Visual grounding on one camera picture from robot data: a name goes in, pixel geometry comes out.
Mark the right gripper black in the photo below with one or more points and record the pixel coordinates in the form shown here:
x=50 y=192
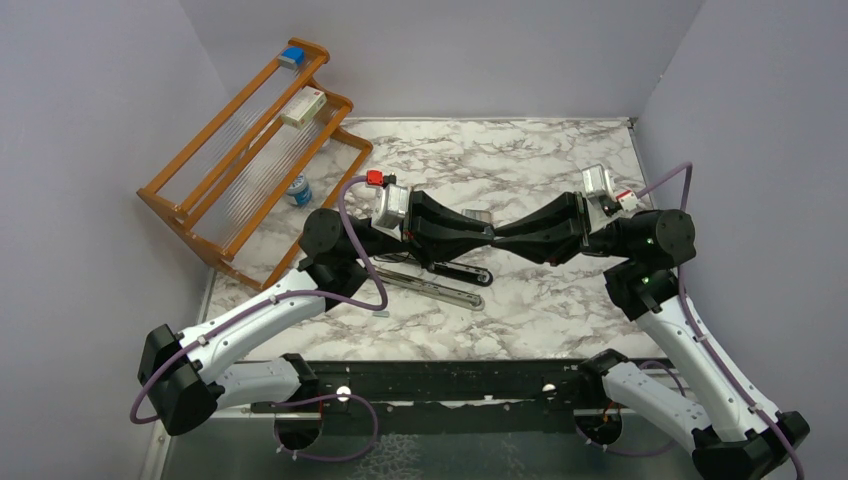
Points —
x=555 y=248

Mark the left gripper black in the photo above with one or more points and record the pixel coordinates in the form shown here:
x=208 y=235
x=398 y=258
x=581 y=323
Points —
x=436 y=233

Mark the silver staple strip tray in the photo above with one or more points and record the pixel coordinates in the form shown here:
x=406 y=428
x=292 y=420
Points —
x=484 y=216

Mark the black stapler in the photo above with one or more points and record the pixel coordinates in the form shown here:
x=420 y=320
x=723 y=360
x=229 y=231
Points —
x=457 y=271

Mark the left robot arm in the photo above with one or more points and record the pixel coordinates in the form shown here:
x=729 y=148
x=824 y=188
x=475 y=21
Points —
x=186 y=376

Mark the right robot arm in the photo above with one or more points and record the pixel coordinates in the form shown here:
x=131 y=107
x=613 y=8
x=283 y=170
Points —
x=730 y=429

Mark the blue white jar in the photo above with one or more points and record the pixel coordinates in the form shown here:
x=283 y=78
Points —
x=299 y=192

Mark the white red box on shelf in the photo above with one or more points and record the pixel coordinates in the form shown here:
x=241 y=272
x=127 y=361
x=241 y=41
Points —
x=302 y=107

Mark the orange wooden shelf rack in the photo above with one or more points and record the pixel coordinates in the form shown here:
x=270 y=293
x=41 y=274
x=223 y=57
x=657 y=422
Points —
x=216 y=193

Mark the blue grey eraser block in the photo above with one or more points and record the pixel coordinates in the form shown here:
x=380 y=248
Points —
x=291 y=58

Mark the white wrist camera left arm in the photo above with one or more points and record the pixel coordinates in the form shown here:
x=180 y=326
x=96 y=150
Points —
x=391 y=206

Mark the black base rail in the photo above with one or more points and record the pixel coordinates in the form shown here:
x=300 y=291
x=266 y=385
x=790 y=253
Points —
x=447 y=397

